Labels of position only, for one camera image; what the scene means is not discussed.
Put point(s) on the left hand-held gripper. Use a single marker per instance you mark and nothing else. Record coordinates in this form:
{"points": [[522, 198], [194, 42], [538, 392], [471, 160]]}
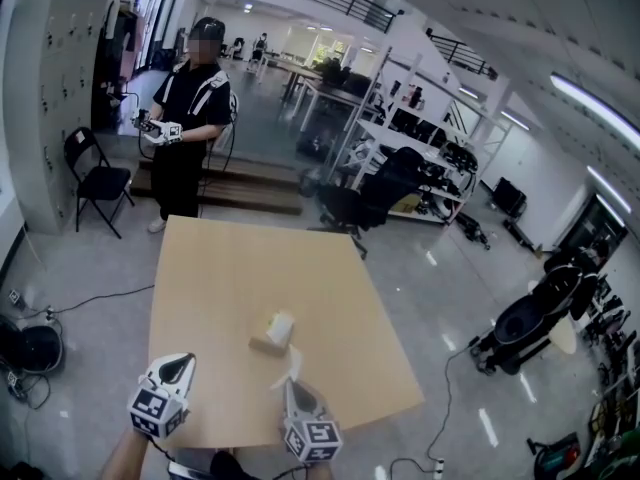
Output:
{"points": [[155, 413]]}

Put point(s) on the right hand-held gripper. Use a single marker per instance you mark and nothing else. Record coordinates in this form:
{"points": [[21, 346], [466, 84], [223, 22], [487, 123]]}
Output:
{"points": [[312, 440]]}

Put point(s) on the person's left forearm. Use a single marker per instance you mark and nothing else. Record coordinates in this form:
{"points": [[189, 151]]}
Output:
{"points": [[125, 458]]}

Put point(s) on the tan tissue box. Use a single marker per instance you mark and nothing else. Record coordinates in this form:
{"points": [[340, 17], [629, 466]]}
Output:
{"points": [[265, 344]]}

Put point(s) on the person's leg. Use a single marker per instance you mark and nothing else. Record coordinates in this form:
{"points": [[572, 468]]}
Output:
{"points": [[230, 468]]}

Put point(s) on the white power strip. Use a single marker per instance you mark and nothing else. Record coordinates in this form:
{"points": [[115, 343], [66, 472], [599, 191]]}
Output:
{"points": [[50, 314], [439, 468]]}

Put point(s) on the black backpack pod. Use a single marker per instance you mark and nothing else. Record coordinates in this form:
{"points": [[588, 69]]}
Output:
{"points": [[35, 348]]}

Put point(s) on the printed marker tag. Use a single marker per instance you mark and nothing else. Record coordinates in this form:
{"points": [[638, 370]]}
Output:
{"points": [[12, 379], [14, 296]]}

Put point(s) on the wooden steps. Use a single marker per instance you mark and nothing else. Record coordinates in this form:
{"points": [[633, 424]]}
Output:
{"points": [[250, 188]]}

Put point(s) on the black folding chair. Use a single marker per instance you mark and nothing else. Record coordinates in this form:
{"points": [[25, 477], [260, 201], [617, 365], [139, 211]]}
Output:
{"points": [[97, 178]]}

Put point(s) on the black office chair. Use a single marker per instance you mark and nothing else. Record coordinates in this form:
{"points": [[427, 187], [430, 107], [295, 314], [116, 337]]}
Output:
{"points": [[380, 193]]}

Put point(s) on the black gear pile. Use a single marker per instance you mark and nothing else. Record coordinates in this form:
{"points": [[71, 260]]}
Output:
{"points": [[472, 230]]}

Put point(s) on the teal black vacuum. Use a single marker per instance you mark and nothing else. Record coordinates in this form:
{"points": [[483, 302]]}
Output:
{"points": [[555, 455]]}

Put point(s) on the white backpack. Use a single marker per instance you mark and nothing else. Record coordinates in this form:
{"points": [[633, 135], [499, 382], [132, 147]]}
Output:
{"points": [[234, 105]]}

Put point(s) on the black equipment case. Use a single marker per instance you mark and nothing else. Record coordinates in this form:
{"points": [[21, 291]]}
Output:
{"points": [[510, 198]]}

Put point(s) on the white metal shelf rack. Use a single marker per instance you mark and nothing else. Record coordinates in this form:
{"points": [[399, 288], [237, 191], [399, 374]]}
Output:
{"points": [[425, 133]]}

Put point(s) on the grey lockers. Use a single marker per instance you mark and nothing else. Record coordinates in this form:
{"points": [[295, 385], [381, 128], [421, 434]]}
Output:
{"points": [[55, 93]]}

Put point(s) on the white-legged desk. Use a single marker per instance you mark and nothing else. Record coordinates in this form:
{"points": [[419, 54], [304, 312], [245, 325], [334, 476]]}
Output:
{"points": [[325, 93]]}

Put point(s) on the cluttered storage rack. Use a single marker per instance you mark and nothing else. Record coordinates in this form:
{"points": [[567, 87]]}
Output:
{"points": [[615, 418]]}

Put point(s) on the small ceiling light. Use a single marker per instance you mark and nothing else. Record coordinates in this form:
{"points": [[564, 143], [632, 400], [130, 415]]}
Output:
{"points": [[515, 120]]}

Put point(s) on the long ceiling light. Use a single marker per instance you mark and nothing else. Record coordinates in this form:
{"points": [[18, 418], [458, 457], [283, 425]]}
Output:
{"points": [[595, 103], [607, 188]]}

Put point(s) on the black stair railing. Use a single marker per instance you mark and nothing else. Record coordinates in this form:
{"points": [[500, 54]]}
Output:
{"points": [[465, 53]]}

